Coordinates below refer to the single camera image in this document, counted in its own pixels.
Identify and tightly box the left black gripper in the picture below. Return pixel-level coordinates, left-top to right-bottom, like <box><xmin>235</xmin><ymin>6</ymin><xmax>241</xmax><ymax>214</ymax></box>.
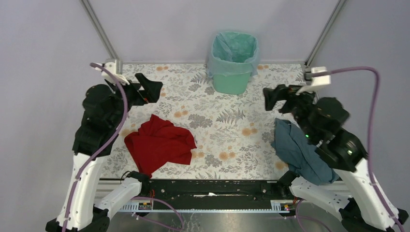
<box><xmin>106</xmin><ymin>72</ymin><xmax>162</xmax><ymax>127</ymax></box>

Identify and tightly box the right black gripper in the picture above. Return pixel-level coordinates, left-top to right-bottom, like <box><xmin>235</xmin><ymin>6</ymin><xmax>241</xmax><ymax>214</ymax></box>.
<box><xmin>261</xmin><ymin>82</ymin><xmax>317</xmax><ymax>141</ymax></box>

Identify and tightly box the green plastic trash bin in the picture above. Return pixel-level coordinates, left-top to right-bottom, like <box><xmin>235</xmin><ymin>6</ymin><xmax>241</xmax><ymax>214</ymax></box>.
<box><xmin>213</xmin><ymin>72</ymin><xmax>251</xmax><ymax>95</ymax></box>

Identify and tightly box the light blue plastic trash bag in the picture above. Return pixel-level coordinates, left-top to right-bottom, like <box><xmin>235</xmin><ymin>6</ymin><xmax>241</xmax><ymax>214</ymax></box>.
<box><xmin>206</xmin><ymin>31</ymin><xmax>260</xmax><ymax>78</ymax></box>

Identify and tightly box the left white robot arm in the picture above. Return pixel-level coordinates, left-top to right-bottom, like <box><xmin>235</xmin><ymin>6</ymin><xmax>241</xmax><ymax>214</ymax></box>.
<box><xmin>45</xmin><ymin>73</ymin><xmax>163</xmax><ymax>232</ymax></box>

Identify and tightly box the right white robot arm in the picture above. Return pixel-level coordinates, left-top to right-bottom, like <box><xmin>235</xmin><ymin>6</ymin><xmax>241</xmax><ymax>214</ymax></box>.
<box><xmin>263</xmin><ymin>85</ymin><xmax>409</xmax><ymax>232</ymax></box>

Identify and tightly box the red cloth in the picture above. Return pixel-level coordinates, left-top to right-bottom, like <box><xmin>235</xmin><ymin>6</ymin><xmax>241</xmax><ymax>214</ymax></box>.
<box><xmin>124</xmin><ymin>115</ymin><xmax>197</xmax><ymax>177</ymax></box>

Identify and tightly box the floral table mat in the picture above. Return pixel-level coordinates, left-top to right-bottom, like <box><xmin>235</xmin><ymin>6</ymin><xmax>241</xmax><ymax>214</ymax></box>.
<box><xmin>102</xmin><ymin>64</ymin><xmax>304</xmax><ymax>180</ymax></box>

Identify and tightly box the blue-grey cloth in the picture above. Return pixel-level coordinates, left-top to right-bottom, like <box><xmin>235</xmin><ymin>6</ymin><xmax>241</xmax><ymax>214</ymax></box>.
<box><xmin>271</xmin><ymin>118</ymin><xmax>339</xmax><ymax>185</ymax></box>

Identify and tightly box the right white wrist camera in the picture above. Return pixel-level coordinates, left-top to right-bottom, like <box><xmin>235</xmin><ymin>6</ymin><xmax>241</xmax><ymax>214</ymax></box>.
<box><xmin>296</xmin><ymin>66</ymin><xmax>331</xmax><ymax>96</ymax></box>

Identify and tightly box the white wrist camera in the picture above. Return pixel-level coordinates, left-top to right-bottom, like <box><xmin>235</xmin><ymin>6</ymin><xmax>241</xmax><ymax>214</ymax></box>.
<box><xmin>296</xmin><ymin>66</ymin><xmax>331</xmax><ymax>96</ymax></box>
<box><xmin>99</xmin><ymin>59</ymin><xmax>130</xmax><ymax>85</ymax></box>

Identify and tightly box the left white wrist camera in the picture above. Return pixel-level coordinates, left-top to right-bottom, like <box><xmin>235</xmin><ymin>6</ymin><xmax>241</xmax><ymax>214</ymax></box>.
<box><xmin>99</xmin><ymin>59</ymin><xmax>130</xmax><ymax>85</ymax></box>

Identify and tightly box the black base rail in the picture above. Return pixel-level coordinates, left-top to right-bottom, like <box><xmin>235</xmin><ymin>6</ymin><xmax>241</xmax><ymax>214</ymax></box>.
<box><xmin>139</xmin><ymin>179</ymin><xmax>294</xmax><ymax>211</ymax></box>

